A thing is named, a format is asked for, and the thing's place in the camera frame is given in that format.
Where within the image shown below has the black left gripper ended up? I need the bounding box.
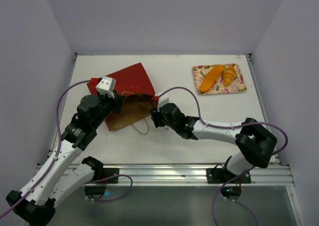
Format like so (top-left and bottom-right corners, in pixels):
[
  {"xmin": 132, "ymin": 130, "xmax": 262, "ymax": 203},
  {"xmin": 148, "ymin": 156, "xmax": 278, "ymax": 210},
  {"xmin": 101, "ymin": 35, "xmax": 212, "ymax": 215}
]
[{"xmin": 92, "ymin": 89, "xmax": 125, "ymax": 128}]

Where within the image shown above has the red paper bag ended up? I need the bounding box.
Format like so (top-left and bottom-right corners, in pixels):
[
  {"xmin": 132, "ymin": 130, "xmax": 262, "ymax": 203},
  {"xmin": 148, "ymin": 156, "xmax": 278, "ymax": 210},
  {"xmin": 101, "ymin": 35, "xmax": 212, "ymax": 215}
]
[{"xmin": 86, "ymin": 62, "xmax": 157, "ymax": 134}]

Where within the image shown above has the fake orange bread loaf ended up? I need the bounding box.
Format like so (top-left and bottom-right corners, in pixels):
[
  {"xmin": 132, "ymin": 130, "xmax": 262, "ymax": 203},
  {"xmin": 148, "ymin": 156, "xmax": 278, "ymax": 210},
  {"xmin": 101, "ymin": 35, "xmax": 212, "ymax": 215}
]
[{"xmin": 199, "ymin": 65, "xmax": 224, "ymax": 93}]

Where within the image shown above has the fake croissant bread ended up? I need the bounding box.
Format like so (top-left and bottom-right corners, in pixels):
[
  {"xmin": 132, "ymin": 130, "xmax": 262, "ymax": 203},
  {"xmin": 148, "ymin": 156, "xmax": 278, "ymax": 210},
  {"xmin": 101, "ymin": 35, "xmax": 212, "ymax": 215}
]
[{"xmin": 222, "ymin": 66, "xmax": 237, "ymax": 87}]

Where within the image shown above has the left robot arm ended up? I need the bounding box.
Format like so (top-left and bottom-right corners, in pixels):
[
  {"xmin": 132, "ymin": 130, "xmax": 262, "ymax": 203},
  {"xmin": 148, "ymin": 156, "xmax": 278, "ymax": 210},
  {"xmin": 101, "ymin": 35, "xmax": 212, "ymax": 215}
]
[{"xmin": 6, "ymin": 93, "xmax": 126, "ymax": 226}]

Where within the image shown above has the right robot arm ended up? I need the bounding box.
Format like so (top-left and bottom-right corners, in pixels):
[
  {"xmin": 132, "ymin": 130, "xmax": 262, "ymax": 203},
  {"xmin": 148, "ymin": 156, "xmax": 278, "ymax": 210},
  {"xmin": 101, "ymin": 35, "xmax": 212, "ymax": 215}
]
[{"xmin": 151, "ymin": 103, "xmax": 277, "ymax": 183}]

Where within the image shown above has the floral rectangular tray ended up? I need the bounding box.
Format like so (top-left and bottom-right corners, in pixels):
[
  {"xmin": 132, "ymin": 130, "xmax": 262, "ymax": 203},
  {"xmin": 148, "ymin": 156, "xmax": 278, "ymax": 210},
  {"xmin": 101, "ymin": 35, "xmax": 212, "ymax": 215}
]
[{"xmin": 192, "ymin": 63, "xmax": 247, "ymax": 95}]

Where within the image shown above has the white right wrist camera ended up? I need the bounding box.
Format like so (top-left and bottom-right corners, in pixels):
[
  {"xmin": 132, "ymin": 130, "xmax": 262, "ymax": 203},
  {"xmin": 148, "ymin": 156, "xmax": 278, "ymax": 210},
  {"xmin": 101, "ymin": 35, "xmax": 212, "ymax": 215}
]
[{"xmin": 153, "ymin": 94, "xmax": 169, "ymax": 112}]

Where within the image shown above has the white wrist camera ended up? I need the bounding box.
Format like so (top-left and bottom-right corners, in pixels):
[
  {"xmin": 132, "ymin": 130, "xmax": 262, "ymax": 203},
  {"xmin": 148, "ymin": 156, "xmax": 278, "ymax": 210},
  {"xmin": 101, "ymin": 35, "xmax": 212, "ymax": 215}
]
[
  {"xmin": 153, "ymin": 94, "xmax": 169, "ymax": 112},
  {"xmin": 96, "ymin": 76, "xmax": 116, "ymax": 99}
]

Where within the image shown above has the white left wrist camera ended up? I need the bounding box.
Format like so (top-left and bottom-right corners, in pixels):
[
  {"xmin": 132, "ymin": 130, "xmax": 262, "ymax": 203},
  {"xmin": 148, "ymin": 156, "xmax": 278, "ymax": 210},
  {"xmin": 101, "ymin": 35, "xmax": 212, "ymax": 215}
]
[{"xmin": 96, "ymin": 76, "xmax": 116, "ymax": 99}]

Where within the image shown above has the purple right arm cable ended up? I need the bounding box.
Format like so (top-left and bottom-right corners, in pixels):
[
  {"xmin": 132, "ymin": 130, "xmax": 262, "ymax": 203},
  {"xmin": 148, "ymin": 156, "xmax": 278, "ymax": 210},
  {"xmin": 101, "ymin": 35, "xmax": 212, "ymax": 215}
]
[{"xmin": 158, "ymin": 86, "xmax": 289, "ymax": 226}]

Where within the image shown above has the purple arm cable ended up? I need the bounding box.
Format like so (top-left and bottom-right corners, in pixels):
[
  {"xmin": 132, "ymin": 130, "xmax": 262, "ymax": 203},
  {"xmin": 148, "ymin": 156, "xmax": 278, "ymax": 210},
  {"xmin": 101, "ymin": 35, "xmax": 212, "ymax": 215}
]
[
  {"xmin": 0, "ymin": 78, "xmax": 133, "ymax": 218},
  {"xmin": 158, "ymin": 86, "xmax": 289, "ymax": 226}
]

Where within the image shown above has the aluminium frame rail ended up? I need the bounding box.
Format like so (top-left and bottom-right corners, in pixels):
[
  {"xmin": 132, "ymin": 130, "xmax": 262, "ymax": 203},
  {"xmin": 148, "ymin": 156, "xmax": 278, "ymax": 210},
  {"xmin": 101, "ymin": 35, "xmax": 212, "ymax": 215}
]
[{"xmin": 104, "ymin": 164, "xmax": 294, "ymax": 187}]

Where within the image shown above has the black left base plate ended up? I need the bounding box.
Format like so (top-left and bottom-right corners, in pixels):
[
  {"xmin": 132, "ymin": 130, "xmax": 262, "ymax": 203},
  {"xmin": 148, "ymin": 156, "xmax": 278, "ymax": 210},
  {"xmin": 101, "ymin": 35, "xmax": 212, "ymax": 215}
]
[{"xmin": 101, "ymin": 168, "xmax": 120, "ymax": 184}]

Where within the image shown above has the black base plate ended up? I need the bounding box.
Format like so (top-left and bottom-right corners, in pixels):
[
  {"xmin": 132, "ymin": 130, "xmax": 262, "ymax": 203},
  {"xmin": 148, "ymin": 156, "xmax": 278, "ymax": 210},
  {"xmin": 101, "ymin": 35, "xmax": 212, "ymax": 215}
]
[
  {"xmin": 206, "ymin": 164, "xmax": 252, "ymax": 184},
  {"xmin": 101, "ymin": 168, "xmax": 120, "ymax": 184}
]

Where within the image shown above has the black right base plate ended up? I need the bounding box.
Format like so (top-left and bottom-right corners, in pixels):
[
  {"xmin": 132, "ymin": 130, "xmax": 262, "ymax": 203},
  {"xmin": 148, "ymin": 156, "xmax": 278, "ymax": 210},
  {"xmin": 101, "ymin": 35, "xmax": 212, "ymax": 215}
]
[{"xmin": 206, "ymin": 164, "xmax": 252, "ymax": 184}]

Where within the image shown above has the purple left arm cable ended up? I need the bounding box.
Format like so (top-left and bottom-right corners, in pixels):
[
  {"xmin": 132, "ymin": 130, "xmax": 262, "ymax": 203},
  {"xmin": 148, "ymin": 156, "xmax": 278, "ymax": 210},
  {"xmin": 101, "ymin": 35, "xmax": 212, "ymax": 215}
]
[{"xmin": 0, "ymin": 78, "xmax": 133, "ymax": 218}]

